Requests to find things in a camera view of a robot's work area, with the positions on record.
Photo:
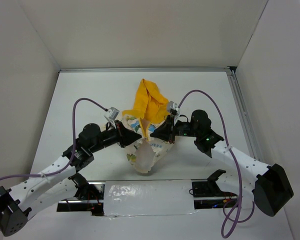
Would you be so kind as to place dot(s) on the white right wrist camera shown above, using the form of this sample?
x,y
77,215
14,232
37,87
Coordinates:
x,y
172,108

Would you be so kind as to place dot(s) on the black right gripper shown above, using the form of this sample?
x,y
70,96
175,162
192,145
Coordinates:
x,y
164,132

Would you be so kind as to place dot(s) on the white taped front panel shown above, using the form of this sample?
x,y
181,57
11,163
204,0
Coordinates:
x,y
148,198

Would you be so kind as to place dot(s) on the yellow and white kids jacket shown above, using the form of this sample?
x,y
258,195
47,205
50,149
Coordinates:
x,y
148,113

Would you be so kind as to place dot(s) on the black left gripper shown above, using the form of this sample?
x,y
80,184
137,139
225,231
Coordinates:
x,y
125,137

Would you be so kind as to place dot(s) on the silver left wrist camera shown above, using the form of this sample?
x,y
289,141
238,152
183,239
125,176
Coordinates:
x,y
111,115

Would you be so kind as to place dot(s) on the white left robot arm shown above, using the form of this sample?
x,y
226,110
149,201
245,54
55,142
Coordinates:
x,y
60,180

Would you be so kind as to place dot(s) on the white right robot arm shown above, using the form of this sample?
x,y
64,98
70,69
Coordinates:
x,y
266,185

